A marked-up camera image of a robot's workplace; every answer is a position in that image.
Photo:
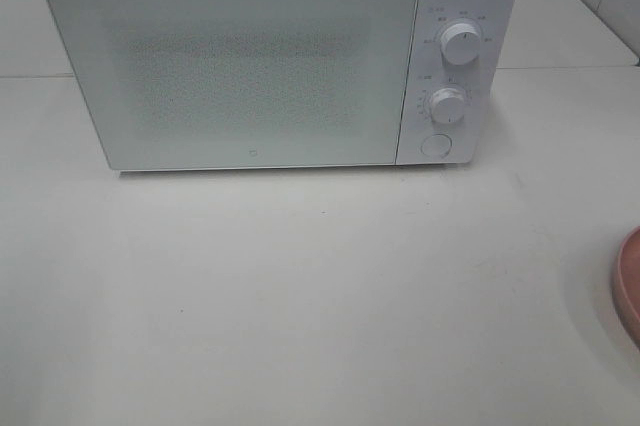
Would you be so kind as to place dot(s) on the pink round plate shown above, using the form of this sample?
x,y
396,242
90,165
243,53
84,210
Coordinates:
x,y
625,285

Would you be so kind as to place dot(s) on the upper white power knob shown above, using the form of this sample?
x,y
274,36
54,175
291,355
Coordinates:
x,y
460,41

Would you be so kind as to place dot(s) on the round white door button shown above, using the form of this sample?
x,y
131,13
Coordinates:
x,y
436,146

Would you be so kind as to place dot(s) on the white timer knob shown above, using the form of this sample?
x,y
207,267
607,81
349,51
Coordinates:
x,y
447,105

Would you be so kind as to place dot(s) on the white microwave door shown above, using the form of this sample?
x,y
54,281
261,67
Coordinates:
x,y
225,84

